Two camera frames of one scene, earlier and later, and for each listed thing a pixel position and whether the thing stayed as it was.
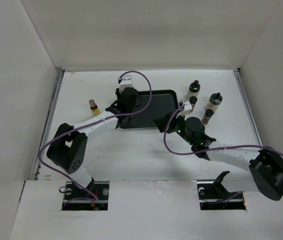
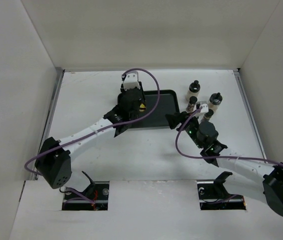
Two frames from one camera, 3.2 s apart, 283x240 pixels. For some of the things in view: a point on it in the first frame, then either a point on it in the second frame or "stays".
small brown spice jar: [193, 100] stays
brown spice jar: [205, 119] stays
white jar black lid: [215, 99] stays
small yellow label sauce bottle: [93, 107] -> [142, 107]
